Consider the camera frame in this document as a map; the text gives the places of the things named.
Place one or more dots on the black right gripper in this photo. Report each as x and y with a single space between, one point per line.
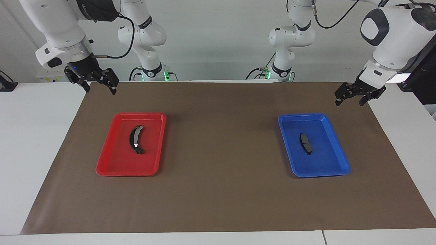
85 68

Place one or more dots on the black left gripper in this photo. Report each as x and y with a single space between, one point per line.
357 90

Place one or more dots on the long curved brake pad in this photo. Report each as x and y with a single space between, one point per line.
133 137

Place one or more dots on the small dark brake pad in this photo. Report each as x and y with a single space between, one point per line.
305 143

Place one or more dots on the blue plastic tray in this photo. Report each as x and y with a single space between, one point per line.
327 163

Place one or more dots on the black monitor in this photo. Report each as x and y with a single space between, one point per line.
422 78

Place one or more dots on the red plastic tray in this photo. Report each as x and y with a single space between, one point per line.
115 160

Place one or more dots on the black desk device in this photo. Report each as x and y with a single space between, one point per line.
6 85

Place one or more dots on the brown table mat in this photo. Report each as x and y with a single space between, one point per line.
218 190

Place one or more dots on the white wall socket box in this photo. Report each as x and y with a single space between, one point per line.
51 77

